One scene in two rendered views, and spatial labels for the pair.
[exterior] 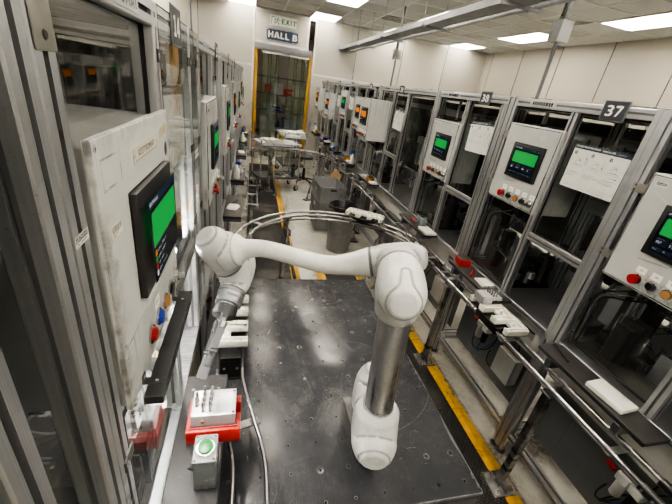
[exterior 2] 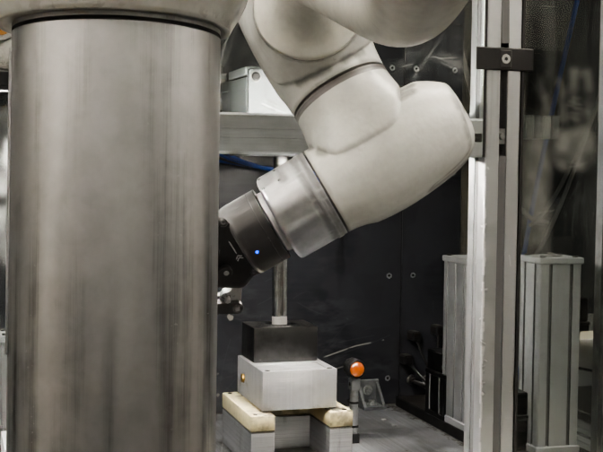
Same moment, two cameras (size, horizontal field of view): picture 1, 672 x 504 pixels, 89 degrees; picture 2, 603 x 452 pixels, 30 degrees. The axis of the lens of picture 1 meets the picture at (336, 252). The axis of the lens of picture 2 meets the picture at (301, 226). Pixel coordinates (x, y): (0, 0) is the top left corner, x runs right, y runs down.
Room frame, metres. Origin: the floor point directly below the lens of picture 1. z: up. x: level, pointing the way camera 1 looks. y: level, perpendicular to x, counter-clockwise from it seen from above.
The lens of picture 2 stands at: (0.94, -0.76, 1.28)
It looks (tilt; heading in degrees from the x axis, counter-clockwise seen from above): 3 degrees down; 89
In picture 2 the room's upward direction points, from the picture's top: 1 degrees clockwise
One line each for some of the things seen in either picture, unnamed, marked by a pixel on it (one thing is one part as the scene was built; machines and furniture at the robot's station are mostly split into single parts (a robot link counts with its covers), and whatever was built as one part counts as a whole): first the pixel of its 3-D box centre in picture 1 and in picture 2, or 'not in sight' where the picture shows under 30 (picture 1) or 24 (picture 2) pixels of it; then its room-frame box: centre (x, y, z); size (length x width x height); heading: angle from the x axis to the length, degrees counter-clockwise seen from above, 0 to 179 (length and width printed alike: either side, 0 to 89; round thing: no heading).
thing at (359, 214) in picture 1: (364, 217); not in sight; (3.17, -0.22, 0.84); 0.37 x 0.14 x 0.10; 74
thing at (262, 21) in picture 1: (282, 29); not in sight; (9.20, 2.00, 2.96); 1.23 x 0.08 x 0.68; 106
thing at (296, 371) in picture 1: (310, 356); not in sight; (1.37, 0.05, 0.66); 1.50 x 1.06 x 0.04; 16
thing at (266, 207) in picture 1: (265, 201); not in sight; (5.62, 1.33, 0.01); 5.85 x 0.59 x 0.01; 16
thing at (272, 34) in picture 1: (282, 36); not in sight; (9.15, 1.98, 2.81); 0.75 x 0.04 x 0.25; 106
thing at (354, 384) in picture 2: not in sight; (353, 402); (1.04, 0.73, 0.96); 0.03 x 0.03 x 0.12; 16
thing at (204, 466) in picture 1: (202, 461); not in sight; (0.58, 0.27, 0.97); 0.08 x 0.08 x 0.12; 16
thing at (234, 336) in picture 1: (233, 322); not in sight; (1.33, 0.44, 0.84); 0.36 x 0.14 x 0.10; 16
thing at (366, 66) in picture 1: (394, 108); not in sight; (10.06, -0.95, 1.65); 4.64 x 0.08 x 3.30; 106
